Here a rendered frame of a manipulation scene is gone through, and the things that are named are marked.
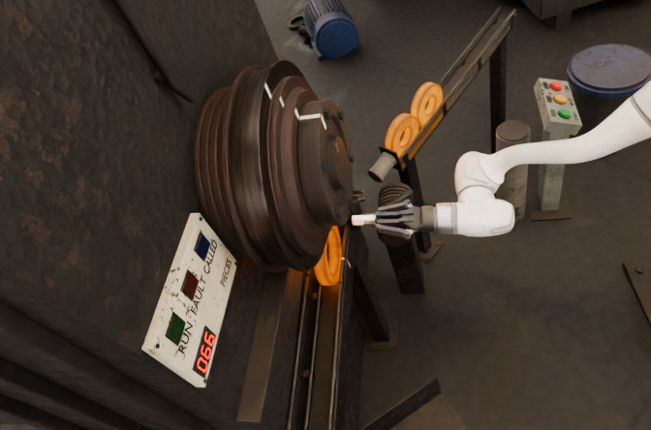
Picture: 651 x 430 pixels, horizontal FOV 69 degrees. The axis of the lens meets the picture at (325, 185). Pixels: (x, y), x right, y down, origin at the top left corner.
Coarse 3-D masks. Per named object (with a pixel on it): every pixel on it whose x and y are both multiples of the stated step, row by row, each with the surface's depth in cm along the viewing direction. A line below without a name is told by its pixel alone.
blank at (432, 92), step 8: (424, 88) 161; (432, 88) 163; (440, 88) 167; (416, 96) 161; (424, 96) 161; (432, 96) 165; (440, 96) 169; (416, 104) 161; (424, 104) 163; (432, 104) 169; (416, 112) 162; (424, 112) 165; (432, 112) 169; (424, 120) 167
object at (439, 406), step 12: (432, 384) 110; (408, 396) 107; (420, 396) 110; (432, 396) 114; (444, 396) 115; (396, 408) 107; (408, 408) 111; (420, 408) 115; (432, 408) 114; (444, 408) 114; (372, 420) 106; (384, 420) 108; (396, 420) 113; (408, 420) 114; (420, 420) 113; (432, 420) 113; (444, 420) 112; (456, 420) 112
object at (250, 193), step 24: (264, 72) 97; (288, 72) 103; (240, 96) 91; (264, 96) 89; (240, 120) 88; (264, 120) 88; (240, 144) 87; (264, 144) 87; (240, 168) 87; (264, 168) 86; (240, 192) 87; (264, 192) 85; (240, 216) 89; (264, 216) 87; (264, 240) 91; (288, 240) 94; (288, 264) 96; (312, 264) 108
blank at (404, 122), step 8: (400, 120) 157; (408, 120) 159; (416, 120) 162; (392, 128) 156; (400, 128) 157; (408, 128) 162; (416, 128) 164; (392, 136) 156; (400, 136) 159; (408, 136) 165; (392, 144) 157; (400, 144) 164; (408, 144) 165; (400, 152) 163
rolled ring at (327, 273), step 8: (336, 232) 139; (328, 240) 140; (336, 240) 139; (328, 248) 141; (336, 248) 140; (328, 256) 141; (336, 256) 140; (320, 264) 126; (328, 264) 139; (336, 264) 138; (320, 272) 127; (328, 272) 128; (336, 272) 136; (320, 280) 128; (328, 280) 128; (336, 280) 135
